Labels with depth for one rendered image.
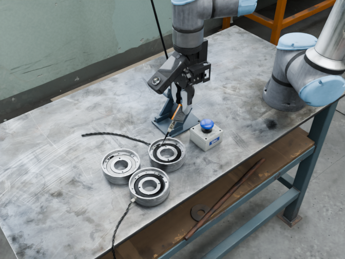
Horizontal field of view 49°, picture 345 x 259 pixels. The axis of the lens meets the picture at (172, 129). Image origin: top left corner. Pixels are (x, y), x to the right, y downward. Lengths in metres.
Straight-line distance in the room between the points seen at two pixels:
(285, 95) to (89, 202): 0.69
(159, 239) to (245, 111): 0.50
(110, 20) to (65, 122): 1.60
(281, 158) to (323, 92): 0.45
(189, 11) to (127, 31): 2.03
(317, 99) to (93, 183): 0.66
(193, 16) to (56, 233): 0.60
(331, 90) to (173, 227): 0.63
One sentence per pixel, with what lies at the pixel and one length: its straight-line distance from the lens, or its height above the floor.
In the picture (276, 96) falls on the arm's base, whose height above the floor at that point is 0.84.
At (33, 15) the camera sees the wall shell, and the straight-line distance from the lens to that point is 2.51.
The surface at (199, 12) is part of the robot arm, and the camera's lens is 0.88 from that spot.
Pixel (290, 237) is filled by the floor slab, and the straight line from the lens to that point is 1.96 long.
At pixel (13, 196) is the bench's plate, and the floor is 0.80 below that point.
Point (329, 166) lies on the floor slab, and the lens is 2.32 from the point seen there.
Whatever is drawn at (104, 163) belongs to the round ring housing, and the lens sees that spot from 1.06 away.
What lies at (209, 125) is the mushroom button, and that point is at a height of 0.87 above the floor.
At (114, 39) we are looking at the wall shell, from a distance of 2.85.
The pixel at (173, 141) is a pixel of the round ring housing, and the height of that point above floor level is 0.83.
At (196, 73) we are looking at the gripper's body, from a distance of 0.97.
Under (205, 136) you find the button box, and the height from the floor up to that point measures 0.84.
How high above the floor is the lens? 1.60
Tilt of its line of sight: 42 degrees down
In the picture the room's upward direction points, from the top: 1 degrees counter-clockwise
